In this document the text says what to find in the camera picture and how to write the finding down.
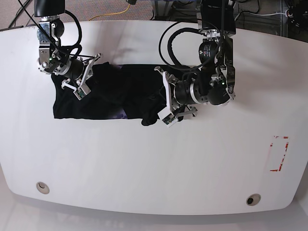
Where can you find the table grommet hole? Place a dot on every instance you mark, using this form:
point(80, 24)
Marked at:
point(42, 188)
point(253, 200)

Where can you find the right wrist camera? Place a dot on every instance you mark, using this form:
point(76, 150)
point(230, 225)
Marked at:
point(81, 92)

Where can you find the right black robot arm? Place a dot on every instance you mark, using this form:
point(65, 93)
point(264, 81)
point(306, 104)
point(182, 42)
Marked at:
point(54, 58)

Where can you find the right table grommet hole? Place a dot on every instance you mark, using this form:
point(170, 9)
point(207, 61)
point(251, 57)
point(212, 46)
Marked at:
point(253, 200)

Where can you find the left table grommet hole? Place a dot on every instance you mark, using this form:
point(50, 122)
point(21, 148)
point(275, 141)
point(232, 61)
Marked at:
point(42, 188)

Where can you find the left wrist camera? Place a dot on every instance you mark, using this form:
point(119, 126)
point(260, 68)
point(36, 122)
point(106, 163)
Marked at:
point(167, 117)

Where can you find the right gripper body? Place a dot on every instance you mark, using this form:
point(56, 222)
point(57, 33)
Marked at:
point(77, 72)

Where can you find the red tape rectangle marker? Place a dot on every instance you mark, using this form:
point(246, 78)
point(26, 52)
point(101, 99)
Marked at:
point(277, 152)

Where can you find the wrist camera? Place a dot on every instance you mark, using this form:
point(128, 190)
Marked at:
point(167, 117)
point(81, 92)

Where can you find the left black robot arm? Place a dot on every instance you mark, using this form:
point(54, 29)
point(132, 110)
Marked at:
point(213, 80)

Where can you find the black t-shirt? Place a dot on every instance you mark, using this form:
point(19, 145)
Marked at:
point(131, 91)

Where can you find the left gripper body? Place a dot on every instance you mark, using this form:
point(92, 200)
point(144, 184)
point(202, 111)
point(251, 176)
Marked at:
point(179, 94)

